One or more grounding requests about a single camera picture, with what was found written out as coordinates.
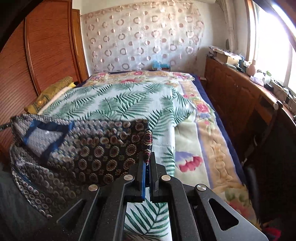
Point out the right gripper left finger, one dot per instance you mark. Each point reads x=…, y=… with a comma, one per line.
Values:
x=99, y=213

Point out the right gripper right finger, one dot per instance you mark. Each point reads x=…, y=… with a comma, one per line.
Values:
x=196, y=212

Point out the circle patterned sheer curtain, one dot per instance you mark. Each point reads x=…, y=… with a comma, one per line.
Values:
x=137, y=36

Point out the window with wooden frame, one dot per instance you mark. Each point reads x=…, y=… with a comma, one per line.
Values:
x=270, y=46

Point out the cardboard box on cabinet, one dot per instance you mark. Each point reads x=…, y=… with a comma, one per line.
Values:
x=227, y=58

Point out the green fern leaf sheet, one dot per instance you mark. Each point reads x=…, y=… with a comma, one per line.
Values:
x=114, y=112

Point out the wooden sideboard cabinet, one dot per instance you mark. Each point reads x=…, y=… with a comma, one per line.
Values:
x=251, y=115

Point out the floral bed blanket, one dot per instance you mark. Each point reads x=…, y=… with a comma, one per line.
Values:
x=202, y=154

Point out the mustard patterned folded cloth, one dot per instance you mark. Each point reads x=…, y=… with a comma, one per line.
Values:
x=47, y=95

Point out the navy patterned satin shirt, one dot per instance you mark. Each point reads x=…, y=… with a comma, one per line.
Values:
x=49, y=189

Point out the pink ceramic jar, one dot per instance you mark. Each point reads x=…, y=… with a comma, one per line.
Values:
x=251, y=70

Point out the blue tissue pack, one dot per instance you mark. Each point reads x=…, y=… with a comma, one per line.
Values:
x=157, y=66

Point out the wooden slatted wardrobe door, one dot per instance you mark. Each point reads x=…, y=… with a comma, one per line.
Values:
x=45, y=47

